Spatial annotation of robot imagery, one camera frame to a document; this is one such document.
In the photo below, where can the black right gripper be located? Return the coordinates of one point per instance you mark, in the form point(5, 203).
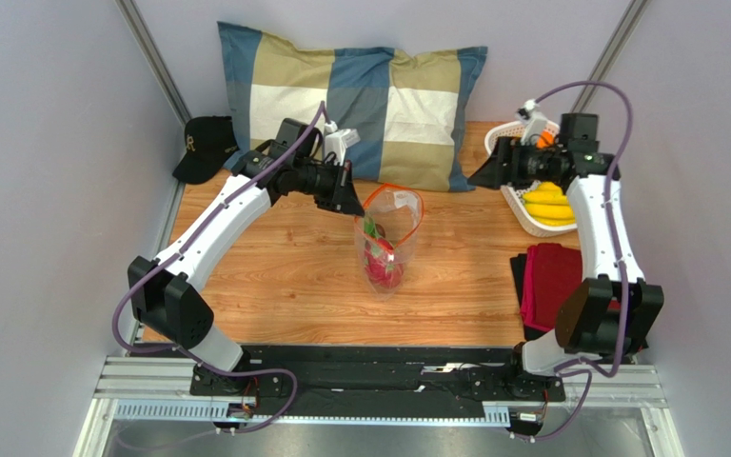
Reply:
point(506, 161)

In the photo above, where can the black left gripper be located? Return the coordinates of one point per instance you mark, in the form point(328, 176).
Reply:
point(347, 201)

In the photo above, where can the clear orange zip bag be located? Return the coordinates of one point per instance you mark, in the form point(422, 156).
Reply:
point(401, 212)

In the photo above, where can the yellow banana bunch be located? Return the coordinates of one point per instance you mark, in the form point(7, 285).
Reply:
point(547, 204)

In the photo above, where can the red dragon fruit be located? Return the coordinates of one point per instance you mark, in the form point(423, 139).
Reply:
point(382, 270)

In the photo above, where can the orange fruit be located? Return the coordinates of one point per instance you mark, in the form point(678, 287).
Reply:
point(545, 139)

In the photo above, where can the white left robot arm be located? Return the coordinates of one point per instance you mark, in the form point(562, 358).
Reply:
point(165, 292)

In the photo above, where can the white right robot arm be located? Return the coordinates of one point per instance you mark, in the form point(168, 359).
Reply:
point(609, 315)

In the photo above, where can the white perforated plastic basket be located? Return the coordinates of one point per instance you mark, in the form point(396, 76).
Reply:
point(515, 197)

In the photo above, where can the black folded cloth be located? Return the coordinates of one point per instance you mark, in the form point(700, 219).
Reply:
point(534, 326)

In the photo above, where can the plaid blue beige pillow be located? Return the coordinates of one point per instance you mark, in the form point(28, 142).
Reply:
point(409, 110)

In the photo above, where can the dark red folded cloth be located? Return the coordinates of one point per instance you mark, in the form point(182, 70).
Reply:
point(557, 273)

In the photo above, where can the black baseball cap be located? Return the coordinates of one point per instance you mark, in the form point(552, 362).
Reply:
point(209, 143)

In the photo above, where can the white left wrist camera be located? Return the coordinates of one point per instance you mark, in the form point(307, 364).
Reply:
point(336, 142)

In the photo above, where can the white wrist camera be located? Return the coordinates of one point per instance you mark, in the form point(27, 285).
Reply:
point(336, 142)
point(533, 120)

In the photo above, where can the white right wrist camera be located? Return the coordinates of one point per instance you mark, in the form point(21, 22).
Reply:
point(533, 120)

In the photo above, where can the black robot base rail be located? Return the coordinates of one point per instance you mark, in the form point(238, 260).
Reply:
point(380, 382)

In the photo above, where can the aluminium frame post right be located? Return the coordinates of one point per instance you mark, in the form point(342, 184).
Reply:
point(628, 23)

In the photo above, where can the aluminium frame post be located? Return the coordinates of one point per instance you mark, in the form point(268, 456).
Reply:
point(143, 36)
point(628, 23)

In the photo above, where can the aluminium frame post left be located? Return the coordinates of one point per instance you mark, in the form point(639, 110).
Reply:
point(143, 36)

